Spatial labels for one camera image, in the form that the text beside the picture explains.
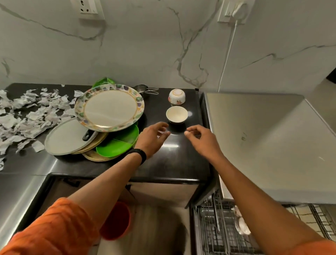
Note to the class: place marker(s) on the person's right thumb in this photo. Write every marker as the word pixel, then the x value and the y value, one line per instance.
pixel 189 134

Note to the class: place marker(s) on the grey round plate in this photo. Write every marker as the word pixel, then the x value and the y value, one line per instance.
pixel 65 138

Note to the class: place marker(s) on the black wristband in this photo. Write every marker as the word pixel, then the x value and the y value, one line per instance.
pixel 137 153

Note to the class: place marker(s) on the green divided plate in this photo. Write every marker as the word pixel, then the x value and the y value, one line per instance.
pixel 118 145

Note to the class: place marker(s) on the floral white bowl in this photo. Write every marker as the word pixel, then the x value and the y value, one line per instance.
pixel 177 96

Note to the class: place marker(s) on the red bucket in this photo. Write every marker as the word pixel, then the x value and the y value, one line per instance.
pixel 116 222

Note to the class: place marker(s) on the orange right sleeve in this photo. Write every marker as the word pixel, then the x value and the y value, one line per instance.
pixel 315 248

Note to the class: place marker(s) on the white plug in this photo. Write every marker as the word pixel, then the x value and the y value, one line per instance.
pixel 240 9

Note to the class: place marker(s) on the orange left sleeve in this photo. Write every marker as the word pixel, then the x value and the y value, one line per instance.
pixel 49 231

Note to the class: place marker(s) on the beige plate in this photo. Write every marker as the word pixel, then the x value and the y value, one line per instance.
pixel 93 157
pixel 91 144

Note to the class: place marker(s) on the person's left hand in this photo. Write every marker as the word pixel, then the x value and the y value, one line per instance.
pixel 148 139

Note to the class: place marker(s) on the person's left forearm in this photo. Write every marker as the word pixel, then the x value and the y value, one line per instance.
pixel 105 184

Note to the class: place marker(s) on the white dishes in rack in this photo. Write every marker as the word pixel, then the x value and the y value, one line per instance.
pixel 242 223

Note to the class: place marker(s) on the orange sleeve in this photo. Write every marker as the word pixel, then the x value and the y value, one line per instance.
pixel 315 248
pixel 49 231

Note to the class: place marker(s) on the pile of torn paper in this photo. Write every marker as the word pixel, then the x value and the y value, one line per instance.
pixel 28 118

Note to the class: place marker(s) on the person's right hand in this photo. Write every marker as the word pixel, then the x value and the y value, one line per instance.
pixel 204 143

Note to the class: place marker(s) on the person's right forearm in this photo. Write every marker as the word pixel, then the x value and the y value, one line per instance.
pixel 252 205

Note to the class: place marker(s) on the white wall socket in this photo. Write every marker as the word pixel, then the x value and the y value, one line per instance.
pixel 225 11
pixel 88 8

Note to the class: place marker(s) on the plain white bowl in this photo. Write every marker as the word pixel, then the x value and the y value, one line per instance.
pixel 176 114

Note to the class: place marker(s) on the floral rim white plate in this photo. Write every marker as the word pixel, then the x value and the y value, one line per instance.
pixel 109 107

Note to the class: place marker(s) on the small steel strainer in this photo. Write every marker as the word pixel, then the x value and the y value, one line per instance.
pixel 143 89

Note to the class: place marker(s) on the person's left thumb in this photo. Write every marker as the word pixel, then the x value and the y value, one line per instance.
pixel 164 135

